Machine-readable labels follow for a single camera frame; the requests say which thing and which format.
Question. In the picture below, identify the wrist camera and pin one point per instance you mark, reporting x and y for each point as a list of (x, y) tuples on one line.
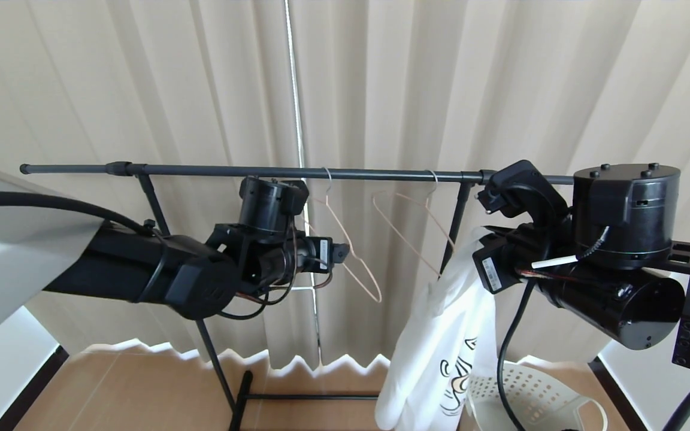
[(300, 191), (518, 185)]

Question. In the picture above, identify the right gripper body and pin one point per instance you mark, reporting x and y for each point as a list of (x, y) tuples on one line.
[(620, 311)]

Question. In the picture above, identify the white printed t-shirt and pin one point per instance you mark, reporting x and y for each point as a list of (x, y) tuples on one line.
[(435, 335)]

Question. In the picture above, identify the pink clothes hanger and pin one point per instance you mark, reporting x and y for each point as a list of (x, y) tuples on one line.
[(351, 245), (408, 241)]

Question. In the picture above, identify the black clothes rack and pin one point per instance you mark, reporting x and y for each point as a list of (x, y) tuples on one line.
[(231, 172)]

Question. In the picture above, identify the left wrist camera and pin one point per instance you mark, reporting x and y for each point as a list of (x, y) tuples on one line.
[(300, 191)]

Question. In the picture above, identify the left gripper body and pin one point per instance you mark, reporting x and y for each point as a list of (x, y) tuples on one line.
[(297, 263)]

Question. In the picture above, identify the beige curtain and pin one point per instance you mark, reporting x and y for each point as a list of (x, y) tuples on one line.
[(141, 90)]

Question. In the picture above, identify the white laundry basket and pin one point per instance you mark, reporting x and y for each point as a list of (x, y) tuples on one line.
[(536, 395)]

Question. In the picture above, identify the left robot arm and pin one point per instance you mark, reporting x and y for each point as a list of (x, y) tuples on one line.
[(159, 269)]

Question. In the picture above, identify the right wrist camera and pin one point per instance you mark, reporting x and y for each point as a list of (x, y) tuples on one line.
[(518, 185)]

